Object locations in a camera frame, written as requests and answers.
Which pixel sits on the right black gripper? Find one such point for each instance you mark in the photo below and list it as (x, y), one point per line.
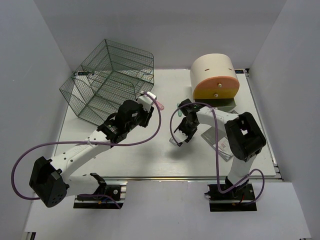
(190, 135)

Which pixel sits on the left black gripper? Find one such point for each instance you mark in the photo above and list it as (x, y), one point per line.
(147, 115)

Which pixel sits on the yellow drawer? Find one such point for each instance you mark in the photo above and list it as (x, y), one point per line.
(220, 93)

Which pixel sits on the grey bottom drawer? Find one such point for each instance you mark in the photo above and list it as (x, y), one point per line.
(223, 104)

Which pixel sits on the grey setup guide booklet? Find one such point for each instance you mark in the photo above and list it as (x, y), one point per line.
(220, 142)

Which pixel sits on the orange top drawer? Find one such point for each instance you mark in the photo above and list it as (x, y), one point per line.
(224, 82)

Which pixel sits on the cream round drawer box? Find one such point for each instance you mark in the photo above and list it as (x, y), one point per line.
(211, 65)

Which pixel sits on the green correction tape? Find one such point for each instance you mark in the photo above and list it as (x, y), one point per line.
(179, 113)

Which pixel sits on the pink correction tape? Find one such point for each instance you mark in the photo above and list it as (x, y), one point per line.
(161, 107)

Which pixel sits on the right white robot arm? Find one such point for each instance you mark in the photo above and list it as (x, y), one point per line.
(244, 136)

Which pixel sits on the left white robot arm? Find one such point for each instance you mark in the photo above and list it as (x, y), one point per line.
(53, 180)

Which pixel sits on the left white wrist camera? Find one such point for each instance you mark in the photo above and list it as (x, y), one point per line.
(147, 100)

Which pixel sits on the green wire mesh organizer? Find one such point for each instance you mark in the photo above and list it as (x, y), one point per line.
(111, 74)

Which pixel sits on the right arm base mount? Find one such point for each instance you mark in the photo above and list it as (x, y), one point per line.
(223, 196)

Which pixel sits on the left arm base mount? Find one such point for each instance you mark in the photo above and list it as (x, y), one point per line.
(106, 195)

